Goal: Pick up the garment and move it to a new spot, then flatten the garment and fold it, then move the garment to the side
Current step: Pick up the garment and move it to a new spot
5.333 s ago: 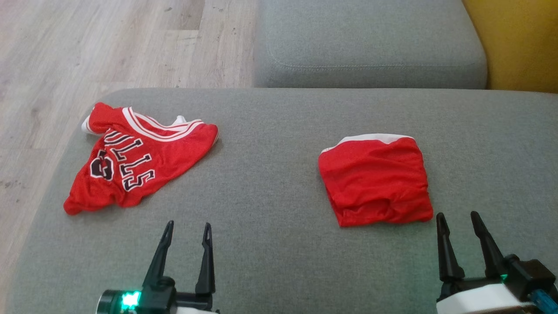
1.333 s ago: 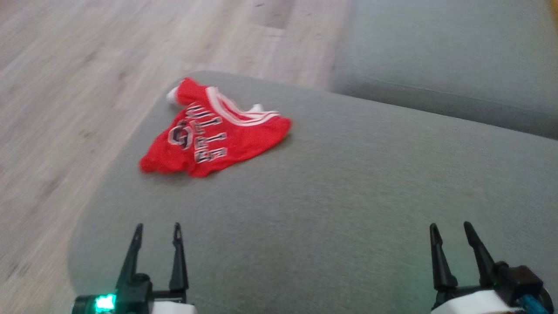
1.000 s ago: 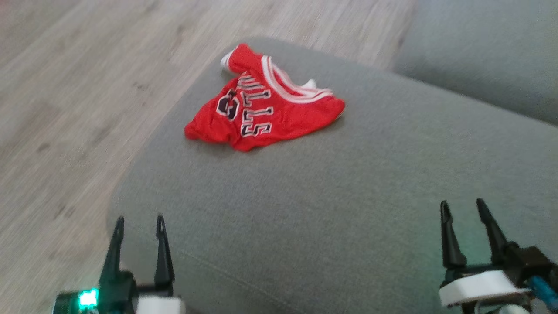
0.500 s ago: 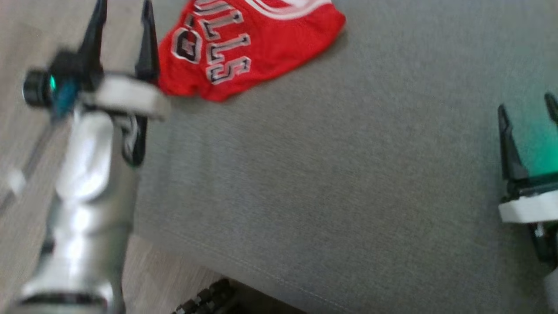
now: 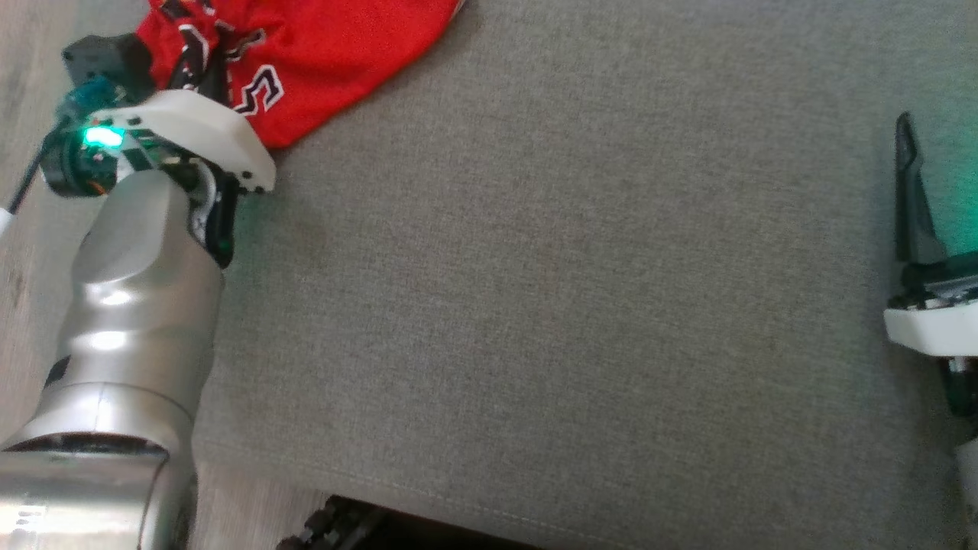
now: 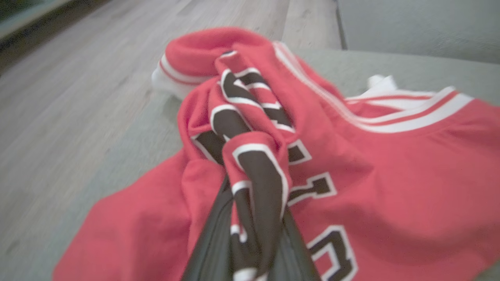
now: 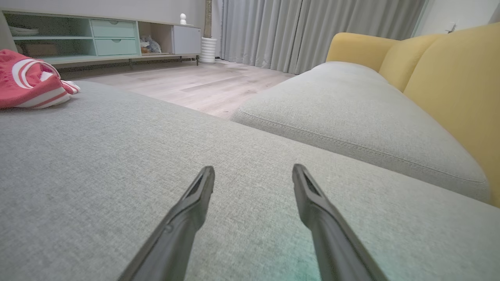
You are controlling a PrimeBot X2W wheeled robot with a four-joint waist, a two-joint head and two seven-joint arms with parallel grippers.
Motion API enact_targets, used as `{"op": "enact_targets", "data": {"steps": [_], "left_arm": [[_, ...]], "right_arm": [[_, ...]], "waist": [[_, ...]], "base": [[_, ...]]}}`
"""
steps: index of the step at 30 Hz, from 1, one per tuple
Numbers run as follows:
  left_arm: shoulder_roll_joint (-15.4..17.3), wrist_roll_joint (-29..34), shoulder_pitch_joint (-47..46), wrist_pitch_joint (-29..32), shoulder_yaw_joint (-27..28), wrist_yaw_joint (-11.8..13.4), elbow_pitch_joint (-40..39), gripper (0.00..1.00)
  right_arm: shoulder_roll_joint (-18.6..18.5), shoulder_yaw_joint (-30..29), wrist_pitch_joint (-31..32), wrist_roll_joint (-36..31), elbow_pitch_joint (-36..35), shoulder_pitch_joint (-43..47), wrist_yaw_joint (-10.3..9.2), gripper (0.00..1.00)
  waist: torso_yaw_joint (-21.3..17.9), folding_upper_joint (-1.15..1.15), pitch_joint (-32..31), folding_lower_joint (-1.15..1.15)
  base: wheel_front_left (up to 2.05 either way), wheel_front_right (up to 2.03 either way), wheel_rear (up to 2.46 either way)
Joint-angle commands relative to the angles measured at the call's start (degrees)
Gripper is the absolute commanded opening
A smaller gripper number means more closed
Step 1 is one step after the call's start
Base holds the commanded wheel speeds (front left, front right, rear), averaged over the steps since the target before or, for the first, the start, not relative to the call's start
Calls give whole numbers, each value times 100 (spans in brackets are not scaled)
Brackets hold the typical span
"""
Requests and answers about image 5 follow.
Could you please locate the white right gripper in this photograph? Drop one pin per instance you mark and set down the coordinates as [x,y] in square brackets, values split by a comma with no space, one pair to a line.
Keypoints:
[940,321]

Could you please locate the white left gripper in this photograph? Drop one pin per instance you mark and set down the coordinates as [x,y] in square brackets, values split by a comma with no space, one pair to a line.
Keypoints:
[206,134]

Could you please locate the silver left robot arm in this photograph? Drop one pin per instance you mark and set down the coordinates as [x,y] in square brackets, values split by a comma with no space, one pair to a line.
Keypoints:
[130,321]

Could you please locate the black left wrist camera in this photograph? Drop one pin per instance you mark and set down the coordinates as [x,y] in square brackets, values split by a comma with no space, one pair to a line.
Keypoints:
[107,57]

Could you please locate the large grey sofa seat cushion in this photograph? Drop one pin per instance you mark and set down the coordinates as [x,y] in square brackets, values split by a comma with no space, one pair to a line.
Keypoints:
[550,290]

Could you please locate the red white sports jersey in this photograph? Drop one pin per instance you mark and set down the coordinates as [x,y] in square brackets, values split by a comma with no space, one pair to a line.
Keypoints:
[336,53]

